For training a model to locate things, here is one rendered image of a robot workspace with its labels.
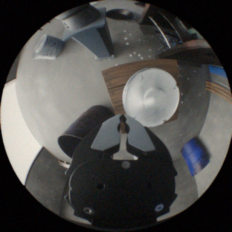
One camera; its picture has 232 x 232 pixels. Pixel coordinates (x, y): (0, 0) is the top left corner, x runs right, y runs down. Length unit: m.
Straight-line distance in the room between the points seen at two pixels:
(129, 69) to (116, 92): 0.12
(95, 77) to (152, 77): 0.54
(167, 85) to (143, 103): 0.14
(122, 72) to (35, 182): 4.40
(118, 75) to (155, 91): 0.17
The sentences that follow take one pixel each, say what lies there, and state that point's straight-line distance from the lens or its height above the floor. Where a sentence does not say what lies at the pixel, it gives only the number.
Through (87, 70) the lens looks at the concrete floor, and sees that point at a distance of 0.75.
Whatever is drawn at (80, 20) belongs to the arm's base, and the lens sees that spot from 0.33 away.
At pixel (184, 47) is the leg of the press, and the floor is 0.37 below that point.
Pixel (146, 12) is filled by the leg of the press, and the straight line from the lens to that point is 0.86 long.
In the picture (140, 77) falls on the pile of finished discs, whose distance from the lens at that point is 0.30.
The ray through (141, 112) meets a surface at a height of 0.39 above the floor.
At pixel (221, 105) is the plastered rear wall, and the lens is 1.98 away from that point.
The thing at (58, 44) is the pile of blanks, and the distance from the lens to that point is 1.05.
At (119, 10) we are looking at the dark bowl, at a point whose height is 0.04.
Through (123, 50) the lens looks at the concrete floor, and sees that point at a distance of 0.74.
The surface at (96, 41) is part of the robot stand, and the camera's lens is 0.45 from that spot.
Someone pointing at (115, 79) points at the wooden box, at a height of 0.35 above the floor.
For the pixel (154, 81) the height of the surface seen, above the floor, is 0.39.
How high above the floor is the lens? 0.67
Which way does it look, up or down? 61 degrees down
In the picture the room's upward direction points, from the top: 175 degrees counter-clockwise
